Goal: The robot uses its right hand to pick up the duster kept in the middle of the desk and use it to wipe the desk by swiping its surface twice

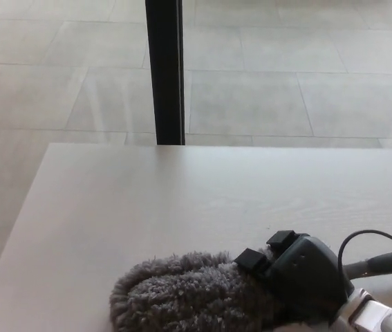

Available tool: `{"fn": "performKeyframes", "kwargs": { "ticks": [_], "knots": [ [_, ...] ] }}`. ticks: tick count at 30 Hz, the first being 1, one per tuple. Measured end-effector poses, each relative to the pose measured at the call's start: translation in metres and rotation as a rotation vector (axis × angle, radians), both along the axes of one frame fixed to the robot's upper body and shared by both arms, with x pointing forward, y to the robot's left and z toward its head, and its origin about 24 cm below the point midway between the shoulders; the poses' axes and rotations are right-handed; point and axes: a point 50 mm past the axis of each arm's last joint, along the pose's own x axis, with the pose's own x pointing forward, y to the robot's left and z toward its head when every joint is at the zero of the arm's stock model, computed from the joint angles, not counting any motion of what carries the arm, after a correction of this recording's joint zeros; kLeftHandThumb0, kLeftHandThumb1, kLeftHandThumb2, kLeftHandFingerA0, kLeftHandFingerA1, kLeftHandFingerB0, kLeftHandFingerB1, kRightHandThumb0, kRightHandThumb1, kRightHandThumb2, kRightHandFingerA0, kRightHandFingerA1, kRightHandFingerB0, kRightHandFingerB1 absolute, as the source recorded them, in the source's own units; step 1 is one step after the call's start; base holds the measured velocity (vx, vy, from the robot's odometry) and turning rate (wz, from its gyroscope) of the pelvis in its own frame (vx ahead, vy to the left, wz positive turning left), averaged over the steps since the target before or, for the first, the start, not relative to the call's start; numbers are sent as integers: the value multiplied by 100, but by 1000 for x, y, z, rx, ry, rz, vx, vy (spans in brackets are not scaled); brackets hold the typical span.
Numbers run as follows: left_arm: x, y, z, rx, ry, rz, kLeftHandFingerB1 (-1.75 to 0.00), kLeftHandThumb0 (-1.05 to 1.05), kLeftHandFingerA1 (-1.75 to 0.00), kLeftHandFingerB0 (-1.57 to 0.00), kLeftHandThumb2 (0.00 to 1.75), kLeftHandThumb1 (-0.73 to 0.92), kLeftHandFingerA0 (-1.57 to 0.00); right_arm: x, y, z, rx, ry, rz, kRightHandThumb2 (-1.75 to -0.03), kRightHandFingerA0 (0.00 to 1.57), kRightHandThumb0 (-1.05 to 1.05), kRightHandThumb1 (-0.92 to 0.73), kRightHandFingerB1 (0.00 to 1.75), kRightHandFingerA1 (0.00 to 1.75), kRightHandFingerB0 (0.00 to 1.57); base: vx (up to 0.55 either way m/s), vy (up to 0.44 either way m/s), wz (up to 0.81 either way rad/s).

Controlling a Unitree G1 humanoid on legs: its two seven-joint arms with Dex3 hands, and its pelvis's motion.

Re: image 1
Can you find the grey microfibre duster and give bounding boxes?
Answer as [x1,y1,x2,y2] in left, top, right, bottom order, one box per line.
[109,246,392,332]

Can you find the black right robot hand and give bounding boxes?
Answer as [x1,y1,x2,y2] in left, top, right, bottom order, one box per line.
[233,230,355,324]

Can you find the black metal window frame post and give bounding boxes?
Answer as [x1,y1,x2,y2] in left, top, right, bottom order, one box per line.
[144,0,187,146]

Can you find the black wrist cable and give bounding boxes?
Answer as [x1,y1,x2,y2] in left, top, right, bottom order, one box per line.
[337,230,392,282]

